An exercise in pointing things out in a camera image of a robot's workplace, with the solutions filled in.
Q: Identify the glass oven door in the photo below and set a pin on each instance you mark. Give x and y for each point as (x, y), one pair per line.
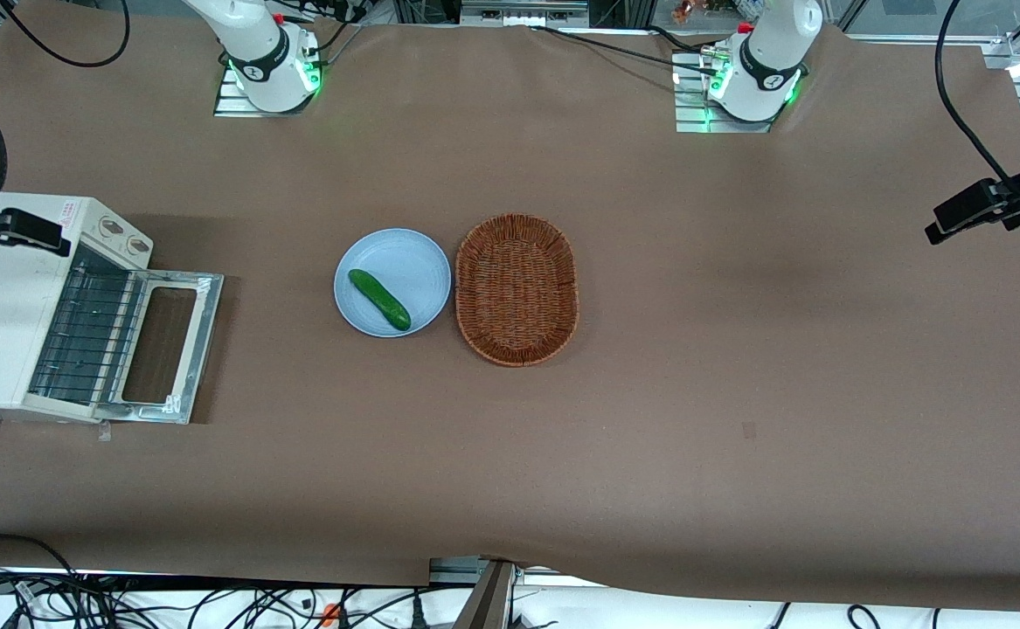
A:
(204, 314)

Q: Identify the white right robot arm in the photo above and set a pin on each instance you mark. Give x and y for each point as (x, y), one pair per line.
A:
(258, 44)

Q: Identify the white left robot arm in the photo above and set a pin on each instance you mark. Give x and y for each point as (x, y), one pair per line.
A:
(772, 52)

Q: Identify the pink oven warning sticker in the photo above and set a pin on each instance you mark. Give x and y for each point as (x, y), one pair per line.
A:
(67, 210)

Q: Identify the beige oven knob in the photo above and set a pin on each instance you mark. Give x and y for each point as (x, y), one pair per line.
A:
(136, 245)
(110, 227)

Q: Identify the brown paper table cover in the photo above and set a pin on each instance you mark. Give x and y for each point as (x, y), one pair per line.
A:
(737, 306)

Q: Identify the green cucumber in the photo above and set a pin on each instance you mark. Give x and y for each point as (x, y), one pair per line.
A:
(378, 299)

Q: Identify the light blue plate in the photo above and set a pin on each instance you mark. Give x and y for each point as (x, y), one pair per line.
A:
(405, 266)

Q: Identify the brown wicker basket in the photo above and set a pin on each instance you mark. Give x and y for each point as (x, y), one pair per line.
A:
(516, 290)

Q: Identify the small clear plastic bracket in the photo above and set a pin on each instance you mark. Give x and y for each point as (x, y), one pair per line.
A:
(105, 430)

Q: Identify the aluminium frame post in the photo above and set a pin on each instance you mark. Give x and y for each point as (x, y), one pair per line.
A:
(488, 598)

